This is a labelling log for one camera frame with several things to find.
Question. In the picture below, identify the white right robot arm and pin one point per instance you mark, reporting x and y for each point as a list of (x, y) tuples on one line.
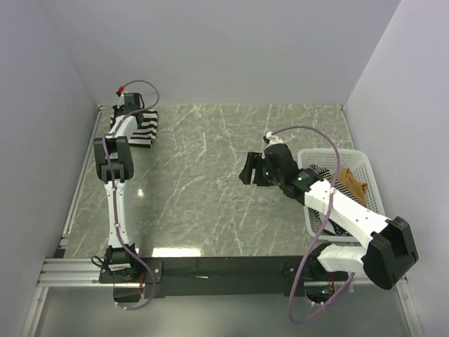
[(386, 248)]

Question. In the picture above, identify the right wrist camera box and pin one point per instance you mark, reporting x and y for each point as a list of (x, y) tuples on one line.
[(271, 139)]

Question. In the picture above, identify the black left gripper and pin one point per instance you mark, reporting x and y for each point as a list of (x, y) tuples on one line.
[(117, 109)]

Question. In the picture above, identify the tan brown tank top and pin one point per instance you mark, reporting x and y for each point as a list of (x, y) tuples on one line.
[(357, 189)]

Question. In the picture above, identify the white plastic laundry basket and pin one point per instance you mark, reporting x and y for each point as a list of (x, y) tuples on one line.
[(356, 161)]

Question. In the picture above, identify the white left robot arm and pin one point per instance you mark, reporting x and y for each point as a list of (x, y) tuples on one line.
[(114, 167)]

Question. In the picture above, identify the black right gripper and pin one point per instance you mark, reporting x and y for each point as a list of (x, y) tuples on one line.
[(253, 160)]

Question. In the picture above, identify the thin striped tank top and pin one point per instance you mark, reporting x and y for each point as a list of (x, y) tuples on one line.
[(315, 217)]

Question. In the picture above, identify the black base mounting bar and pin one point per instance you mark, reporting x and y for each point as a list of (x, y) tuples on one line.
[(187, 286)]

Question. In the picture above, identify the wide striped tank top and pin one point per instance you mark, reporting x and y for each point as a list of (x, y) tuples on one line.
[(140, 128)]

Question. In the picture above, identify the aluminium frame rail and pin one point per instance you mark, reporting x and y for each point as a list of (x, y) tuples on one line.
[(79, 272)]

